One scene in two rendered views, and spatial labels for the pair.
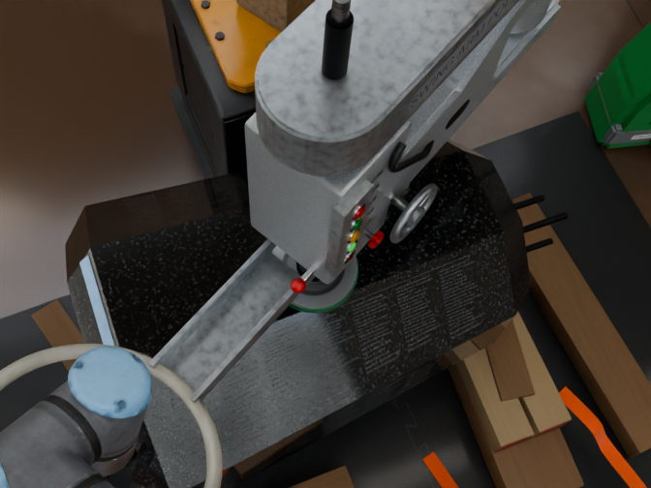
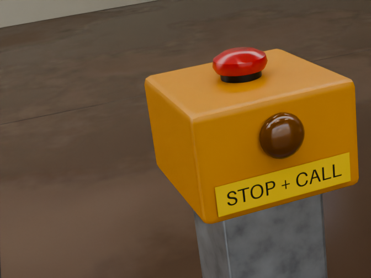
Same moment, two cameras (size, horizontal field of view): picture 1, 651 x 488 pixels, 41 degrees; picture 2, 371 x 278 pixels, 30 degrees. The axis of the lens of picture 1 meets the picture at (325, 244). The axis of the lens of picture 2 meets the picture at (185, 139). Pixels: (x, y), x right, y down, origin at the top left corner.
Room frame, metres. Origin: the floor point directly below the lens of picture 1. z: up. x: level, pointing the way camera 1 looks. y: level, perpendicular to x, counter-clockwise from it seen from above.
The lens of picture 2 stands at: (-1.21, 1.21, 1.22)
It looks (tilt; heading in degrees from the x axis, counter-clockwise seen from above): 21 degrees down; 14
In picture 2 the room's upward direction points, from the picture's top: 8 degrees counter-clockwise
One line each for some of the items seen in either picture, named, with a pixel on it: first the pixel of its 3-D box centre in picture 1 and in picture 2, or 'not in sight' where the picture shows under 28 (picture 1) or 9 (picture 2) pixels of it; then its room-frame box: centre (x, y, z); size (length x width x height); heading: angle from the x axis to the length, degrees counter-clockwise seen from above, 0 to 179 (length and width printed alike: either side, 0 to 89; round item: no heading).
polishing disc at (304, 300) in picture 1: (313, 266); not in sight; (0.78, 0.02, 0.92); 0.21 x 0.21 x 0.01
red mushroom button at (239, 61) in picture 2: not in sight; (239, 63); (-0.73, 1.29, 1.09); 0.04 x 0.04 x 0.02
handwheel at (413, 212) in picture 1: (400, 203); not in sight; (0.82, -0.14, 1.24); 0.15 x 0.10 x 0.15; 147
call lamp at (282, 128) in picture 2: not in sight; (282, 135); (-0.79, 1.26, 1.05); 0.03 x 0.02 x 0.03; 120
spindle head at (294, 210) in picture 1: (348, 154); not in sight; (0.85, -0.02, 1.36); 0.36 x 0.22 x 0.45; 147
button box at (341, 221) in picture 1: (347, 230); not in sight; (0.66, -0.04, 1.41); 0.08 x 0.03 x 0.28; 147
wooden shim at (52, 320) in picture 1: (63, 335); not in sight; (0.78, 0.83, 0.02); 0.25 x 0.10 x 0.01; 44
